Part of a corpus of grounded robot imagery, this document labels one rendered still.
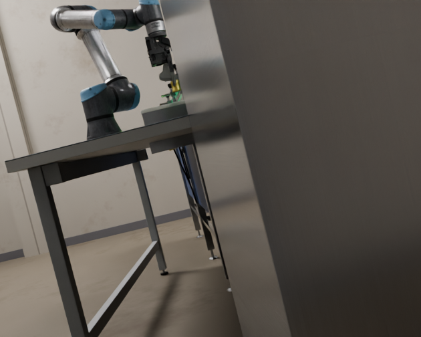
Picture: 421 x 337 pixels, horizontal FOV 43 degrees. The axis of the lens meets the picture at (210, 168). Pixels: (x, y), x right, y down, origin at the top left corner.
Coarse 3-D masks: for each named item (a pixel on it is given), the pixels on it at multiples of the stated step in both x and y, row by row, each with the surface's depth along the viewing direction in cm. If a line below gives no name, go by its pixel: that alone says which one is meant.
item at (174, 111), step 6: (168, 108) 202; (174, 108) 202; (180, 108) 203; (144, 114) 201; (150, 114) 201; (156, 114) 202; (162, 114) 202; (168, 114) 202; (174, 114) 202; (180, 114) 203; (186, 114) 203; (144, 120) 201; (150, 120) 201; (156, 120) 202; (162, 120) 202
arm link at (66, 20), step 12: (60, 12) 226; (72, 12) 221; (84, 12) 215; (96, 12) 205; (108, 12) 204; (120, 12) 208; (60, 24) 227; (72, 24) 221; (84, 24) 215; (96, 24) 206; (108, 24) 204; (120, 24) 208
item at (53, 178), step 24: (48, 168) 153; (72, 168) 182; (96, 168) 212; (48, 192) 154; (144, 192) 300; (48, 216) 154; (48, 240) 154; (144, 264) 255; (72, 288) 155; (120, 288) 207; (72, 312) 155; (72, 336) 155; (96, 336) 166
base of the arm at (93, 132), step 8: (88, 120) 223; (96, 120) 221; (104, 120) 221; (112, 120) 224; (88, 128) 224; (96, 128) 220; (104, 128) 220; (112, 128) 222; (88, 136) 224; (96, 136) 220
